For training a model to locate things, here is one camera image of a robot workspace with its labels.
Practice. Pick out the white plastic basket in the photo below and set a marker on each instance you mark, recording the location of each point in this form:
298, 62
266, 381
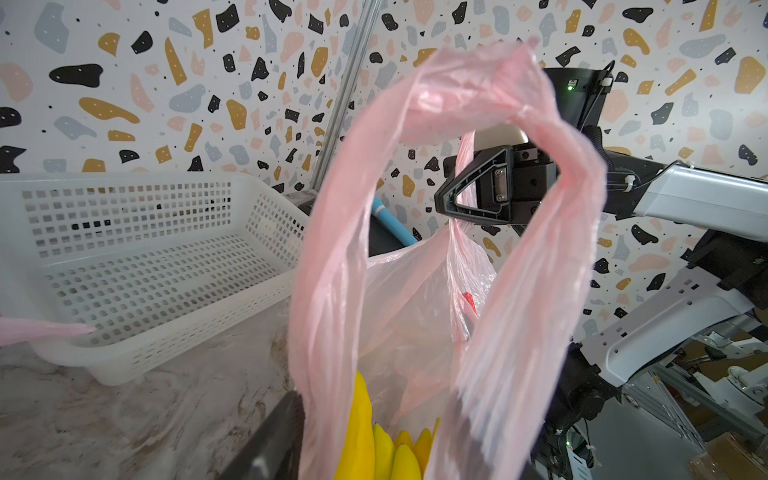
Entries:
153, 264

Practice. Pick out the pink plastic bag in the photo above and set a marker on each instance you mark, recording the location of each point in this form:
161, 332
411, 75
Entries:
19, 330
441, 337

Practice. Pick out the yellow banana bunch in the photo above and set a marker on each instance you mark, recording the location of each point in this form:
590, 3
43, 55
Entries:
369, 452

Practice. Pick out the aluminium rail frame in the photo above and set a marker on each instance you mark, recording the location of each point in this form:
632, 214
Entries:
714, 383

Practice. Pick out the greenish banana bunch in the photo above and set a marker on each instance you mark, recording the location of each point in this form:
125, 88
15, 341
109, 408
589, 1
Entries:
423, 447

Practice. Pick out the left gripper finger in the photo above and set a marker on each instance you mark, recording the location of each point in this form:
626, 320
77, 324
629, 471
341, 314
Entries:
273, 452

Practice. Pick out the black case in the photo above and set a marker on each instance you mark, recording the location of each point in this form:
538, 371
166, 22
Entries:
381, 239

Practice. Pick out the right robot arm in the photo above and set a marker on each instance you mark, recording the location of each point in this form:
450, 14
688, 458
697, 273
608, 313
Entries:
693, 285

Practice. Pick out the blue microphone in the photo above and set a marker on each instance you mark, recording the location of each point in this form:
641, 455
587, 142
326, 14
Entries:
391, 223

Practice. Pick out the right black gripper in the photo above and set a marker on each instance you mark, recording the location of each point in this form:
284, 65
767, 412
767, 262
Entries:
480, 192

